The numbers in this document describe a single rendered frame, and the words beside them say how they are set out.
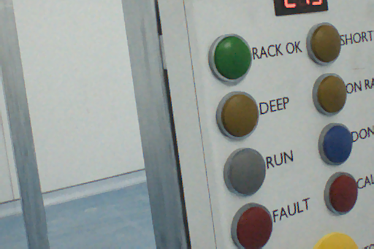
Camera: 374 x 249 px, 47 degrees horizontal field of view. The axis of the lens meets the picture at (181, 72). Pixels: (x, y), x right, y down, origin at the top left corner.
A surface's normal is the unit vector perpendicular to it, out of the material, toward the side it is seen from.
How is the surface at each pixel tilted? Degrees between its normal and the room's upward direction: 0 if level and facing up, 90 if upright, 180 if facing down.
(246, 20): 90
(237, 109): 88
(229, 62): 92
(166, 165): 90
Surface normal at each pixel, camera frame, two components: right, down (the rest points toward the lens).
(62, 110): 0.39, 0.00
